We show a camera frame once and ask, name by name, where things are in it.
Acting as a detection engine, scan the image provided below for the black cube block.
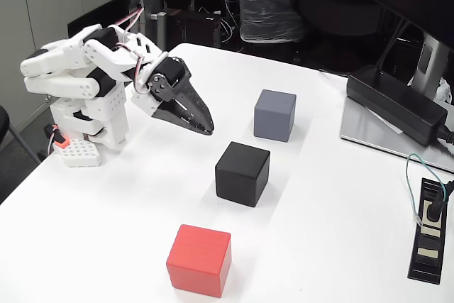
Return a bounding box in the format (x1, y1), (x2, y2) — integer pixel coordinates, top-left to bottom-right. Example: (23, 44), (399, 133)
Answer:
(214, 141), (271, 208)

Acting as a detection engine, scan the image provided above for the grey cube block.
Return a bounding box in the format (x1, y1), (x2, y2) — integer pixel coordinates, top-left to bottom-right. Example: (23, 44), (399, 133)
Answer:
(253, 89), (297, 143)

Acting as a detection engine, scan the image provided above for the silver upright device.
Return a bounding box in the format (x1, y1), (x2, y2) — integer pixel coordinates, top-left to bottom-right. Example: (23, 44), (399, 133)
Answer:
(150, 11), (167, 52)

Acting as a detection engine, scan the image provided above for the black low box device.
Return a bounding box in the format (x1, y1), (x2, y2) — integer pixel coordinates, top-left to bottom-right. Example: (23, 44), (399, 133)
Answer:
(166, 7), (223, 48)

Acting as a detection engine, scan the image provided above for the white perforated table clamp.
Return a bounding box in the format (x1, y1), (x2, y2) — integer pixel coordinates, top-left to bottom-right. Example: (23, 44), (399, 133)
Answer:
(58, 138), (104, 168)

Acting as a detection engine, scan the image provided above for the plastic-wrapped black bin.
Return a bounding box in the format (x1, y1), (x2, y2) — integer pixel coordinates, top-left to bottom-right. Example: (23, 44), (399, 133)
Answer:
(233, 0), (306, 44)

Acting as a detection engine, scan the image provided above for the red cube block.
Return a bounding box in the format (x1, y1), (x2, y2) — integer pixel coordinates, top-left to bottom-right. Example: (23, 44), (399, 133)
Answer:
(165, 224), (233, 299)

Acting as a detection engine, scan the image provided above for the black chair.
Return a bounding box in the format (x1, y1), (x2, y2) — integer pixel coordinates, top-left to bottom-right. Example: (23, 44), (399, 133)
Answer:
(0, 106), (42, 165)

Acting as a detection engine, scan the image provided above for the white paper sheet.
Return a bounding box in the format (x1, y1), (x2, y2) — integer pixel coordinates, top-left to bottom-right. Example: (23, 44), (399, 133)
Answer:
(361, 104), (405, 136)

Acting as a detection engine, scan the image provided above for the black power adapter brick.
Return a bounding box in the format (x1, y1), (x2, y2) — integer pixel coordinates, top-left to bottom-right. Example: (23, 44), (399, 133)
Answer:
(345, 65), (448, 147)

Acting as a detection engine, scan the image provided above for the silver monitor stand neck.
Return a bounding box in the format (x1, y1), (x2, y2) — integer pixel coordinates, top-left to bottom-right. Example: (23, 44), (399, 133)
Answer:
(406, 31), (454, 100)

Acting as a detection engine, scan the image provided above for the crumpled white plastic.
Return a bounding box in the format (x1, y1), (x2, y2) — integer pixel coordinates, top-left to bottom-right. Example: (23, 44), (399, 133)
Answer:
(434, 77), (454, 105)

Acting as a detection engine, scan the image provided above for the black power strip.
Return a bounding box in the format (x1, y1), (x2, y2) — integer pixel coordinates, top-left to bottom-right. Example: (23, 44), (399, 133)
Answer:
(406, 177), (448, 285)

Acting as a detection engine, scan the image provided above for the orange connector with wires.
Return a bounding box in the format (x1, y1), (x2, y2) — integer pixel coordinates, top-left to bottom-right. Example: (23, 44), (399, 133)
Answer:
(44, 123), (70, 150)

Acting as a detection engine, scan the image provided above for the silver monitor base plate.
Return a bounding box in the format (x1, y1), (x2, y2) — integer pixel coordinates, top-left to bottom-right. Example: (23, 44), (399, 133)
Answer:
(339, 95), (454, 172)

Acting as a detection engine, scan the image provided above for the green wire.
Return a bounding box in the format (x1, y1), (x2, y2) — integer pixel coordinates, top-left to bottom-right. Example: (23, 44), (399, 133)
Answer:
(405, 153), (444, 226)

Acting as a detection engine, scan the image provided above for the black adapter power cable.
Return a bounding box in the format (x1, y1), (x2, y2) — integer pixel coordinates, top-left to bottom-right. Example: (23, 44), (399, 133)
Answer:
(434, 123), (454, 157)

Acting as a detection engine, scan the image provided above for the black plug with cable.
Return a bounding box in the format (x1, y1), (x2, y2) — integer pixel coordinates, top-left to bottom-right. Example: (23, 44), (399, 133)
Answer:
(425, 178), (454, 222)

